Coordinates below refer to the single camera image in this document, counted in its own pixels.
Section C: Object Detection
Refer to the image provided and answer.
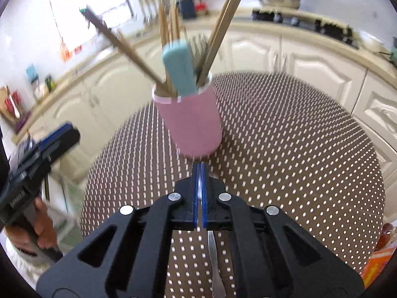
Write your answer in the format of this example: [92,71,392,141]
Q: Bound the person's left hand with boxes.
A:
[4,197,58,251]

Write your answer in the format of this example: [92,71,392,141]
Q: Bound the pile of wooden chopsticks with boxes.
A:
[116,0,255,97]

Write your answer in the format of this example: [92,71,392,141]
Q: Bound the orange plastic bag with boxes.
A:
[361,223,394,288]

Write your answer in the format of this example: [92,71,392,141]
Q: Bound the light blue sheathed knife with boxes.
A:
[162,42,197,97]

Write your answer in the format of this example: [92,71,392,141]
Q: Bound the white bowl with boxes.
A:
[360,31,385,53]

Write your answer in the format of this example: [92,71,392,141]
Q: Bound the orange bottle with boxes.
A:
[60,39,73,63]

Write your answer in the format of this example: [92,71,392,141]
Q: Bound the black gas stove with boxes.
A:
[252,6,360,48]

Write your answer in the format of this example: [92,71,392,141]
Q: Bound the pink cup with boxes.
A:
[151,71,224,159]

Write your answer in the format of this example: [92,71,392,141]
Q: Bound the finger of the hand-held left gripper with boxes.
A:
[43,129,82,165]
[39,123,75,149]

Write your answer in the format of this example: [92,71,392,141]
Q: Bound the cream base kitchen cabinets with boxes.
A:
[19,9,397,187]

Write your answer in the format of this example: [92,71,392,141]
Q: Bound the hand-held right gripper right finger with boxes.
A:
[201,163,365,289]

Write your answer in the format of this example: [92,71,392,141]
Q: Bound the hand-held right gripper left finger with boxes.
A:
[36,163,199,289]

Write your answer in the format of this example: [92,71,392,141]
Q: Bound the kitchen window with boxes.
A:
[46,0,134,50]

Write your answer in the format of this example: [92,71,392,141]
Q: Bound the metal spoon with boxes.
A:
[199,192,227,298]

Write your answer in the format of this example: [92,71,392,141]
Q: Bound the red and white kitchen tools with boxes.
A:
[4,88,24,119]

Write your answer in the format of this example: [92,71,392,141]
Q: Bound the black electric kettle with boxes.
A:
[177,0,197,20]

